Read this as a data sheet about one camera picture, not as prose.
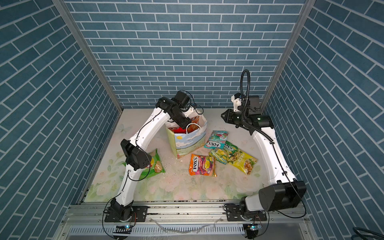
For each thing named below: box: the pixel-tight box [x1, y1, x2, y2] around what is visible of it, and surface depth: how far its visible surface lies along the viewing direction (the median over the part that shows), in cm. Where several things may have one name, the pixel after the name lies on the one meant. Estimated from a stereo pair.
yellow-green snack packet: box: [227, 149, 258, 176], surface depth 91 cm
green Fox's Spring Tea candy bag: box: [208, 140, 240, 165], surface depth 96 cm
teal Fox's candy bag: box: [204, 130, 229, 149], surface depth 100 cm
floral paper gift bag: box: [165, 113, 208, 159], surface depth 82 cm
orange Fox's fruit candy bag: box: [189, 154, 217, 178], surface depth 90 cm
